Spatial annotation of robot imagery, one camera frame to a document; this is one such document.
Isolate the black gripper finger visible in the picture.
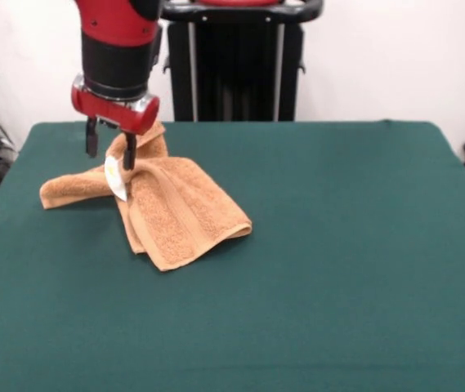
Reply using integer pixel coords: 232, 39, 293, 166
84, 116, 101, 158
122, 131, 138, 172

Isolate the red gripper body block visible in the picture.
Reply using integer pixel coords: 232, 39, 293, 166
70, 73, 161, 136

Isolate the tan terry towel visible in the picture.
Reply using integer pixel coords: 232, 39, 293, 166
38, 120, 254, 273

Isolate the dark green table cloth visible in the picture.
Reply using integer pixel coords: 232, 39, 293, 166
0, 119, 465, 392

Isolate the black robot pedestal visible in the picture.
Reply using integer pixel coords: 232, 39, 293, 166
154, 0, 324, 123

